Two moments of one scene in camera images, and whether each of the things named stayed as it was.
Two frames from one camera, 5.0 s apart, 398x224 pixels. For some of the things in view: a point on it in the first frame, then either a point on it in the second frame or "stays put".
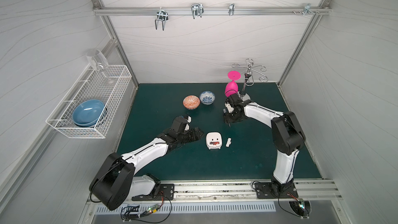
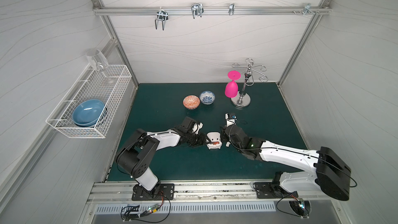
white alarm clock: x=213 y=140 stays put
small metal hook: x=231 y=9 stays put
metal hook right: x=307 y=9 stays put
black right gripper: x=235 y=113 to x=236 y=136
